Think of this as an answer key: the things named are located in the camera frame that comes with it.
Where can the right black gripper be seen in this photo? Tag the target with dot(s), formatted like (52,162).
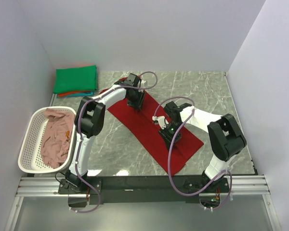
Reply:
(168,138)

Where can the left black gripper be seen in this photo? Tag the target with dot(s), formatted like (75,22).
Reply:
(137,104)

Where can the red t shirt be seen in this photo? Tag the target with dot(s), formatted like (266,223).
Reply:
(140,123)

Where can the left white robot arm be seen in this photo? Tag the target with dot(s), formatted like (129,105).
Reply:
(89,123)

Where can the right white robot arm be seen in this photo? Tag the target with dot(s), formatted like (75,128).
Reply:
(226,137)

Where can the teal folded t shirt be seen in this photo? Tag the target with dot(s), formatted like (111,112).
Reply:
(81,93)

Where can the green folded t shirt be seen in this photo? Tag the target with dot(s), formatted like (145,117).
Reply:
(75,79)

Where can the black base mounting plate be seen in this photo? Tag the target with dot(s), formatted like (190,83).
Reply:
(137,189)

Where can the orange folded t shirt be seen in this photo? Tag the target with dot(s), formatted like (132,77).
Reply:
(63,95)

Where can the pink t shirt in basket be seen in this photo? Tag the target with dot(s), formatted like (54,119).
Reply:
(57,137)

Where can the white plastic laundry basket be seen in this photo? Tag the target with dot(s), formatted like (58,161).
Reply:
(30,158)

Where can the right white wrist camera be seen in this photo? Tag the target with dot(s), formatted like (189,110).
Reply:
(160,120)

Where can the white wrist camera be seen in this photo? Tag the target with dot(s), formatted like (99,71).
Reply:
(143,84)
(160,120)

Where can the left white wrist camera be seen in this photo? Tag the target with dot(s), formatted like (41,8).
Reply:
(143,84)

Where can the aluminium rail frame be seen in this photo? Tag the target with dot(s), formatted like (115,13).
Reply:
(32,186)

